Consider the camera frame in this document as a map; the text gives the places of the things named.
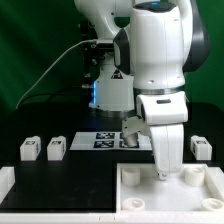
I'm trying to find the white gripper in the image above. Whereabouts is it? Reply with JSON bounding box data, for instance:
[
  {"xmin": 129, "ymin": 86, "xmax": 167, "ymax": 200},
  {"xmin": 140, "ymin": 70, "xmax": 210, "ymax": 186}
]
[{"xmin": 148, "ymin": 122, "xmax": 185, "ymax": 181}]

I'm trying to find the white square tabletop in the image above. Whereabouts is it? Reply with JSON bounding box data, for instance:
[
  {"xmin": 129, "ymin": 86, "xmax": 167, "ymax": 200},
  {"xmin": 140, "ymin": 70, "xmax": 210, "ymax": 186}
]
[{"xmin": 115, "ymin": 162, "xmax": 224, "ymax": 224}]

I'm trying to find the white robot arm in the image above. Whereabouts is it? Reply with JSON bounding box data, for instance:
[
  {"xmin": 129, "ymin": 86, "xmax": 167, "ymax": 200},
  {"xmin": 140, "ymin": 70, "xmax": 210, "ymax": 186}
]
[{"xmin": 74, "ymin": 0, "xmax": 210, "ymax": 179}]

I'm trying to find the white marker sheet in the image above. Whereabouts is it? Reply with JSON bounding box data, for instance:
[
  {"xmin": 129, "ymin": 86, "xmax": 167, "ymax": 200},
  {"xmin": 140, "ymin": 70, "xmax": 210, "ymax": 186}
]
[{"xmin": 70, "ymin": 132, "xmax": 151, "ymax": 151}]

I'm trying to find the white left obstacle block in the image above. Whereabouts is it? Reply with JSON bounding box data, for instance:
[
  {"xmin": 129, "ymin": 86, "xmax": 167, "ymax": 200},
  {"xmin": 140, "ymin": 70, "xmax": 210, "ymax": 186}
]
[{"xmin": 0, "ymin": 167, "xmax": 15, "ymax": 204}]

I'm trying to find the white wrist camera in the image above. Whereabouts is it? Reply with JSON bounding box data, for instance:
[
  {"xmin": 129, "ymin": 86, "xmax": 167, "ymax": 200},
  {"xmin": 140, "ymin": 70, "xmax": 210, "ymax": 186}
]
[{"xmin": 122, "ymin": 115, "xmax": 149, "ymax": 147}]

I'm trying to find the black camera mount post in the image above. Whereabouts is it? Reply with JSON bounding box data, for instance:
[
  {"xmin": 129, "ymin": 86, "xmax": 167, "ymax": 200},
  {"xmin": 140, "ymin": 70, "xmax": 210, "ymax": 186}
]
[{"xmin": 78, "ymin": 20, "xmax": 101, "ymax": 88}]

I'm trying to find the black cable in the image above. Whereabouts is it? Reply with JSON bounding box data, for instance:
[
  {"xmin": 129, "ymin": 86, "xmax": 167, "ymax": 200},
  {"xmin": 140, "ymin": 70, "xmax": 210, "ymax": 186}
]
[{"xmin": 16, "ymin": 85, "xmax": 93, "ymax": 109}]

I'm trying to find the black base camera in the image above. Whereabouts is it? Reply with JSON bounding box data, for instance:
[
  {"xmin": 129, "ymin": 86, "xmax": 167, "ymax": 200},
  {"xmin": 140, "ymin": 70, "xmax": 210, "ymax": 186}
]
[{"xmin": 90, "ymin": 39, "xmax": 114, "ymax": 52}]

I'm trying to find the white camera cable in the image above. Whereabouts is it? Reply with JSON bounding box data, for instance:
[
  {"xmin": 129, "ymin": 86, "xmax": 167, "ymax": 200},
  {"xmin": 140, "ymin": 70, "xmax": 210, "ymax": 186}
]
[{"xmin": 15, "ymin": 39, "xmax": 98, "ymax": 110}]

